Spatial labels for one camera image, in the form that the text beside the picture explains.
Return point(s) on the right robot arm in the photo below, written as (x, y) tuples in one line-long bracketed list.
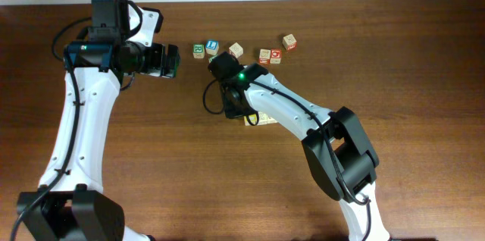
[(338, 151)]

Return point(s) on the green R letter block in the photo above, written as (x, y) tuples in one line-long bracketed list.
[(198, 51)]

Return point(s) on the green edged plain block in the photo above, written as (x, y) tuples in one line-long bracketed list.
[(262, 118)]

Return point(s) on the yellow framed wooden block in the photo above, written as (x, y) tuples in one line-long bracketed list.
[(251, 120)]

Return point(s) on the number 2 wooden block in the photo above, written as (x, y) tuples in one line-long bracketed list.
[(236, 50)]

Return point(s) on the beige engraved wooden block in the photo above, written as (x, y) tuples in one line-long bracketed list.
[(271, 120)]

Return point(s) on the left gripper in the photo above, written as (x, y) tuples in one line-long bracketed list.
[(154, 65)]

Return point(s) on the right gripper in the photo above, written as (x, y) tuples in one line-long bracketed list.
[(229, 111)]

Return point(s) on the red O letter block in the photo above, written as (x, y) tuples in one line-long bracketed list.
[(275, 56)]

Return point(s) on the blue L letter block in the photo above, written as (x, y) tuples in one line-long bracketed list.
[(212, 47)]

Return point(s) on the red edged far block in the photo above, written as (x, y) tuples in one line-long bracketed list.
[(289, 42)]

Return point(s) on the red snail picture block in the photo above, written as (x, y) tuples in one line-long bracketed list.
[(264, 56)]

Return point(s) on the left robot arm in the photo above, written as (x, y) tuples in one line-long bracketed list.
[(116, 43)]

